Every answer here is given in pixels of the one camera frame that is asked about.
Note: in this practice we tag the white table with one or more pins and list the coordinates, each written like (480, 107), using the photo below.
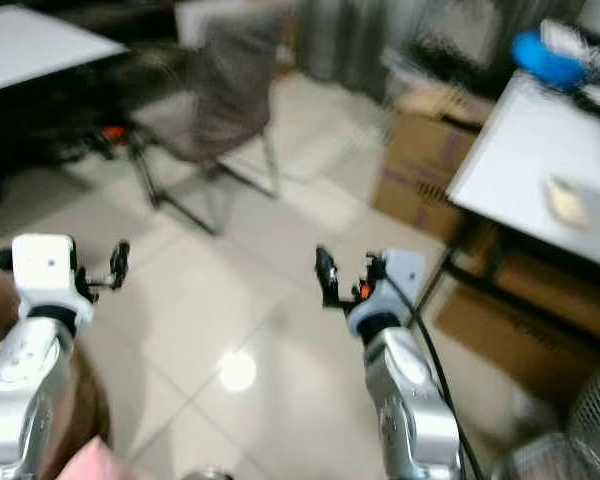
(530, 150)
(40, 45)

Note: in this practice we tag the printed cardboard box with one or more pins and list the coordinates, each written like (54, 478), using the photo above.
(420, 160)

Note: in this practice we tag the plain cardboard box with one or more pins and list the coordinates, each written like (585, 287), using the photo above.
(530, 320)

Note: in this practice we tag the grey curtain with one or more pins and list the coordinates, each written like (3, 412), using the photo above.
(350, 35)

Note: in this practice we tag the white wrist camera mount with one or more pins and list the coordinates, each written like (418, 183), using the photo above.
(45, 270)
(400, 278)

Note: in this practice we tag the small orange object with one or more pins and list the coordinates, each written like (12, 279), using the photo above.
(113, 133)

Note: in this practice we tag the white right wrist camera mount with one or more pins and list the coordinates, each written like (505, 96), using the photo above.
(400, 278)

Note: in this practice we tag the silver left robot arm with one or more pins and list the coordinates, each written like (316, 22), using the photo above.
(25, 400)

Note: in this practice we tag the blue round object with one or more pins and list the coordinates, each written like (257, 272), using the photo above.
(545, 62)

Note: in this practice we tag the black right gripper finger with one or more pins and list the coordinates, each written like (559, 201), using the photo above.
(328, 275)
(371, 266)

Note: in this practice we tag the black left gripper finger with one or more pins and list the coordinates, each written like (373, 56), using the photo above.
(121, 262)

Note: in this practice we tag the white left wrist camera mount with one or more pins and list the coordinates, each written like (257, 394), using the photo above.
(45, 270)

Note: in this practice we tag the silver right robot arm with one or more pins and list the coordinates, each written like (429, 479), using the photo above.
(415, 410)

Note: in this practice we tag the pink pillow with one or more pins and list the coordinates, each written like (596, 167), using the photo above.
(90, 464)

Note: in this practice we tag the grey mesh chair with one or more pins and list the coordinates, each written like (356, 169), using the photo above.
(225, 100)

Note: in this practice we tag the pale yellow cloth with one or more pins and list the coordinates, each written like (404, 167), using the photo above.
(568, 204)

